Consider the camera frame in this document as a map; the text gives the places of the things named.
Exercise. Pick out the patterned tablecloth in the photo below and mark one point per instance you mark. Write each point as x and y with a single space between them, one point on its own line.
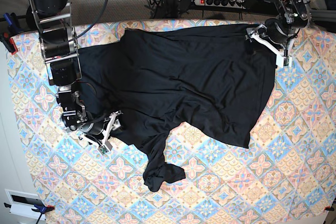
287 172

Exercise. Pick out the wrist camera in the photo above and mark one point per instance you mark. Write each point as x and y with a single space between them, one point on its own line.
284 61
103 149

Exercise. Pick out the red black clamp left edge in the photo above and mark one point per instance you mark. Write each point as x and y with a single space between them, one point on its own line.
9 43

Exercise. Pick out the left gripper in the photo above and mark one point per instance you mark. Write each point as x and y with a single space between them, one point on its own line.
274 34

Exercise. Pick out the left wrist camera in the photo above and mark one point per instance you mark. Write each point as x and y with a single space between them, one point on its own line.
284 61

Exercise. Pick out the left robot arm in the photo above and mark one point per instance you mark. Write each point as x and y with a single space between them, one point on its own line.
292 13

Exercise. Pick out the red clamp lower right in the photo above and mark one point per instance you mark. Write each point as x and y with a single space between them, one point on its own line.
330 208

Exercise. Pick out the black round stool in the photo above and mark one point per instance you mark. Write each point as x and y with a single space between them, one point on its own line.
30 19

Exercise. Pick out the white power strip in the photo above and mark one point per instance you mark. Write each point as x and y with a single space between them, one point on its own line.
220 3

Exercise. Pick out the blue clamp lower left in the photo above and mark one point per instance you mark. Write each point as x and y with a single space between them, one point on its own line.
39 209

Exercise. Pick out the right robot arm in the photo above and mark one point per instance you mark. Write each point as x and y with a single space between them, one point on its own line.
59 48

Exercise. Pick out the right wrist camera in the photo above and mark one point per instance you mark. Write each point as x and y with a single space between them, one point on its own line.
103 149

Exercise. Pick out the blue clamp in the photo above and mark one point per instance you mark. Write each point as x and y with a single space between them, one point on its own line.
13 23
39 209

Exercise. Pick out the blue clamp upper left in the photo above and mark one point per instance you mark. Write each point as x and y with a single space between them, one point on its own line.
13 23

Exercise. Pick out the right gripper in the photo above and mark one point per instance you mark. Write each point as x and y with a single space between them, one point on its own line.
97 131

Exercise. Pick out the white floor outlet box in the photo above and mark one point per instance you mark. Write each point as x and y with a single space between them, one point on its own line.
22 203

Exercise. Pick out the black t-shirt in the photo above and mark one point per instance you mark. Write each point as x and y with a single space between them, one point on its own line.
158 80

